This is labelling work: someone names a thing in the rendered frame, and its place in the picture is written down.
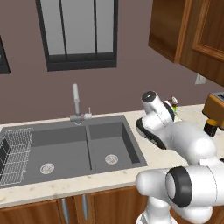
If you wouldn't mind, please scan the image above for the grey sink tap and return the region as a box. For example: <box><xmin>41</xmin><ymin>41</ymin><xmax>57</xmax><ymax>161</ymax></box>
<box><xmin>69</xmin><ymin>83</ymin><xmax>94</xmax><ymax>125</ymax></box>

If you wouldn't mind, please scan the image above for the grey double sink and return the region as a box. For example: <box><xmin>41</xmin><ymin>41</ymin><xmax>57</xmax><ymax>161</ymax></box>
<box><xmin>0</xmin><ymin>115</ymin><xmax>149</xmax><ymax>190</ymax></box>

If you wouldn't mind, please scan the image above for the wooden base cabinet door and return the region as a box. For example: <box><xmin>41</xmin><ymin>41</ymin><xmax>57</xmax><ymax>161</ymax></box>
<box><xmin>0</xmin><ymin>197</ymin><xmax>75</xmax><ymax>224</ymax></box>
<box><xmin>73</xmin><ymin>185</ymin><xmax>150</xmax><ymax>224</ymax></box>

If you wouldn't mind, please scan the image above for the black orange mug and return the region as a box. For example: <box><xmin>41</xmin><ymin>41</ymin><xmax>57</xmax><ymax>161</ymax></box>
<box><xmin>203</xmin><ymin>118</ymin><xmax>220</xmax><ymax>138</ymax></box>

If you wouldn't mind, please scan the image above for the open wooden cabinet door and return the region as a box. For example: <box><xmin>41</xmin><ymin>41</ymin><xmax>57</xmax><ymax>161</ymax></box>
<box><xmin>178</xmin><ymin>0</ymin><xmax>224</xmax><ymax>88</ymax></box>

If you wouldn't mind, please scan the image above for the small bottle with green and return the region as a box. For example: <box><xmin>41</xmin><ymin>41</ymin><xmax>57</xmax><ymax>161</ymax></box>
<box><xmin>169</xmin><ymin>95</ymin><xmax>182</xmax><ymax>123</ymax></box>

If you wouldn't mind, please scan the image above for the black framed window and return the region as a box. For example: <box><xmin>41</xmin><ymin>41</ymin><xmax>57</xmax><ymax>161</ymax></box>
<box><xmin>0</xmin><ymin>36</ymin><xmax>11</xmax><ymax>75</ymax></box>
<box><xmin>35</xmin><ymin>0</ymin><xmax>119</xmax><ymax>73</ymax></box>

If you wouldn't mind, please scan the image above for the white wall socket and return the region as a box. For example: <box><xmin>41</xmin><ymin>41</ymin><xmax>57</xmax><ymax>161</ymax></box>
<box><xmin>194</xmin><ymin>73</ymin><xmax>207</xmax><ymax>86</ymax></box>

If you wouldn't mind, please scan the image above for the grey cabinet handle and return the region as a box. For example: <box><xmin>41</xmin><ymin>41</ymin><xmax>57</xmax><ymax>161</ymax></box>
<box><xmin>81</xmin><ymin>193</ymin><xmax>89</xmax><ymax>221</ymax></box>
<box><xmin>60</xmin><ymin>197</ymin><xmax>71</xmax><ymax>224</ymax></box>

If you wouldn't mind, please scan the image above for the wooden wall cabinet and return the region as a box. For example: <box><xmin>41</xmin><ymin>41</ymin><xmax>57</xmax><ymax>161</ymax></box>
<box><xmin>148</xmin><ymin>0</ymin><xmax>193</xmax><ymax>64</ymax></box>

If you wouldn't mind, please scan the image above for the wire dish rack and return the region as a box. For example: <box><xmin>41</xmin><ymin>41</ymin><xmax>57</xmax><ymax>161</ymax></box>
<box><xmin>0</xmin><ymin>127</ymin><xmax>34</xmax><ymax>186</ymax></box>

